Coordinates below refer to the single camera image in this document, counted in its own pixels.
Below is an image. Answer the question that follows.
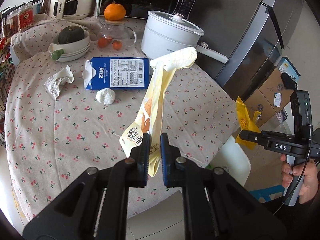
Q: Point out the white paper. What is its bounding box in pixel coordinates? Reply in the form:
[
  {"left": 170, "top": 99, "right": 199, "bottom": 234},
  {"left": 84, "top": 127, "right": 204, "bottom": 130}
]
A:
[{"left": 95, "top": 88, "right": 116, "bottom": 105}]

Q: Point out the cherry print tablecloth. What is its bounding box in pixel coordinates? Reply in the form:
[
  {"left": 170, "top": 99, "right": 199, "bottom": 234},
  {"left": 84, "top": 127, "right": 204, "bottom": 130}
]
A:
[{"left": 4, "top": 14, "right": 238, "bottom": 220}]

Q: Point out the upper cardboard box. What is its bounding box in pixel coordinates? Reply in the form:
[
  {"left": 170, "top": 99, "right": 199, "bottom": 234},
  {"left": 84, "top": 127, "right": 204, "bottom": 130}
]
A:
[{"left": 245, "top": 69, "right": 293, "bottom": 127}]

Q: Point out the grey refrigerator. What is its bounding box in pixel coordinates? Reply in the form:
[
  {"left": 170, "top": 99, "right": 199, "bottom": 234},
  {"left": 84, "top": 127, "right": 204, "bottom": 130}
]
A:
[{"left": 189, "top": 0, "right": 303, "bottom": 100}]

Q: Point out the yellow snack wrapper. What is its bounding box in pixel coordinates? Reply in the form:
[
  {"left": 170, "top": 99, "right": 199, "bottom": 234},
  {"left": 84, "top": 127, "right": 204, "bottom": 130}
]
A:
[{"left": 235, "top": 97, "right": 261, "bottom": 150}]

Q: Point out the black wire storage rack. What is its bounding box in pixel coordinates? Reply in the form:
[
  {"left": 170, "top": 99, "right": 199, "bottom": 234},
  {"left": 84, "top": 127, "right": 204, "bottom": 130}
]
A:
[{"left": 0, "top": 7, "right": 15, "bottom": 147}]

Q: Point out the receipt paper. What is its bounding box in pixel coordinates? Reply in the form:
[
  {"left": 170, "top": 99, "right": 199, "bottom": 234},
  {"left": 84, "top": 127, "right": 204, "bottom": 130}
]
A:
[{"left": 43, "top": 65, "right": 74, "bottom": 100}]

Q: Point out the glass teapot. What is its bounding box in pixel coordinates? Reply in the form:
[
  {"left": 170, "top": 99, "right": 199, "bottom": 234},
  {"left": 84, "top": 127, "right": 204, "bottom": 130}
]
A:
[{"left": 98, "top": 22, "right": 137, "bottom": 51}]

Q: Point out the white trash bin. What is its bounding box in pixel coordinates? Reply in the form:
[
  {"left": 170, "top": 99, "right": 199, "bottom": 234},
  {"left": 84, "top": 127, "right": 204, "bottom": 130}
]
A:
[{"left": 210, "top": 135, "right": 251, "bottom": 186}]

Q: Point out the large orange mandarin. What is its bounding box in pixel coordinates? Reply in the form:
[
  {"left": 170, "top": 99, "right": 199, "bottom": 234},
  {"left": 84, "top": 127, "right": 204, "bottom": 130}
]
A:
[{"left": 104, "top": 0, "right": 126, "bottom": 21}]

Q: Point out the white electric cooking pot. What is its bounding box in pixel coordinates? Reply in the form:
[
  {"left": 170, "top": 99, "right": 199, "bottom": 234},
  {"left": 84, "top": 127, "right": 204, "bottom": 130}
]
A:
[{"left": 141, "top": 10, "right": 228, "bottom": 63}]

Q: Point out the red label jar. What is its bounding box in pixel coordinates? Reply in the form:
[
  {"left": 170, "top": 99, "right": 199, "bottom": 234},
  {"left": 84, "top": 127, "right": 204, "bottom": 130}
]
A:
[{"left": 18, "top": 3, "right": 34, "bottom": 32}]

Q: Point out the small orange in teapot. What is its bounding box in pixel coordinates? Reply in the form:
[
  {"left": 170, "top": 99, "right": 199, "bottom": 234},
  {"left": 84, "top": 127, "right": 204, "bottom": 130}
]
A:
[{"left": 97, "top": 36, "right": 109, "bottom": 48}]

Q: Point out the dark green pumpkin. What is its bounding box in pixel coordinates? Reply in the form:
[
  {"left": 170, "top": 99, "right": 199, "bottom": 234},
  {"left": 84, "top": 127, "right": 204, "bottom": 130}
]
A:
[{"left": 58, "top": 25, "right": 85, "bottom": 44}]

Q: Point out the person's right hand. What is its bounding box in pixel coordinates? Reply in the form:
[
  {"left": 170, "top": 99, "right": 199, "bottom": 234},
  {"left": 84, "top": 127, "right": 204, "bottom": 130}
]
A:
[{"left": 280, "top": 154, "right": 319, "bottom": 204}]

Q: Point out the blue white box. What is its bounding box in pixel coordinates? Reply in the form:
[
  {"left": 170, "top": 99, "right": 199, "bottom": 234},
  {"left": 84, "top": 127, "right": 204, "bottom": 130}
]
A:
[{"left": 277, "top": 57, "right": 300, "bottom": 82}]

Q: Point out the cream bread bag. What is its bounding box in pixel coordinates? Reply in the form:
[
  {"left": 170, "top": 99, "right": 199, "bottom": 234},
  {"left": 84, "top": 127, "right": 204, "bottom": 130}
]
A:
[{"left": 119, "top": 47, "right": 197, "bottom": 177}]

